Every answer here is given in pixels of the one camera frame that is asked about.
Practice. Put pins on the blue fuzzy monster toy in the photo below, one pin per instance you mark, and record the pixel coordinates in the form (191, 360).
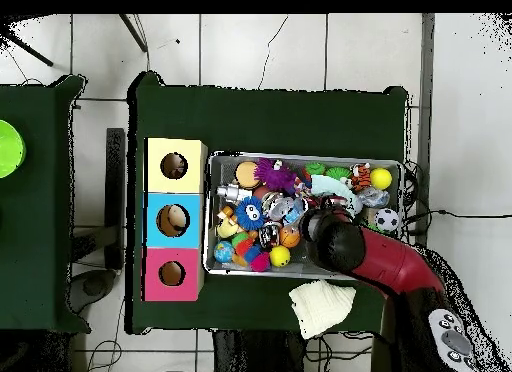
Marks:
(250, 214)

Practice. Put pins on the green covered side table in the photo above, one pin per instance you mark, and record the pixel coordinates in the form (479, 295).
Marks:
(40, 228)

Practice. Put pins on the black and white soccer ball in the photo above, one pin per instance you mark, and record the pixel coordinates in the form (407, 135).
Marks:
(386, 220)

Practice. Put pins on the wooden three-hole box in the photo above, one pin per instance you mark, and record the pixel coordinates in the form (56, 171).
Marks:
(192, 220)

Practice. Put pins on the lime green round object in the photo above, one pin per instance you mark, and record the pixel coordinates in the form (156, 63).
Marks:
(6, 148)

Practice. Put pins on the yellow ball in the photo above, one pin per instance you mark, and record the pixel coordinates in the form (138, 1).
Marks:
(280, 256)

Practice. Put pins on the orange tiger plush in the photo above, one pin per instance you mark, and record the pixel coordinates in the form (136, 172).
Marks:
(360, 177)

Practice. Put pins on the mint green knit cloth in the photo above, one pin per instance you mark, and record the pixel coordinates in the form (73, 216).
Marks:
(332, 188)

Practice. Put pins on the cream knit cloth roll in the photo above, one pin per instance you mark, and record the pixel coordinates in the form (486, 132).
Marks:
(320, 306)

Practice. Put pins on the dark green tablecloth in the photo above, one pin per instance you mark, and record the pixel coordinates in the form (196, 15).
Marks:
(240, 116)

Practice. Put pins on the clear mesh bin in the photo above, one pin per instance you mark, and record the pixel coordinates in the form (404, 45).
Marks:
(222, 170)

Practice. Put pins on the black upright bar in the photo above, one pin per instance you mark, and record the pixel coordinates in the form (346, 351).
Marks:
(115, 188)

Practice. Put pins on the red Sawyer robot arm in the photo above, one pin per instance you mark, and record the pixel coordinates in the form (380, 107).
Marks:
(392, 264)

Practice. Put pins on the black tripod leg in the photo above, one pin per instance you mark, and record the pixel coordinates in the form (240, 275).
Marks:
(28, 48)
(134, 33)

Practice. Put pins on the purple spiky ball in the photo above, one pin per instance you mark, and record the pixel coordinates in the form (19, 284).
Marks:
(276, 174)

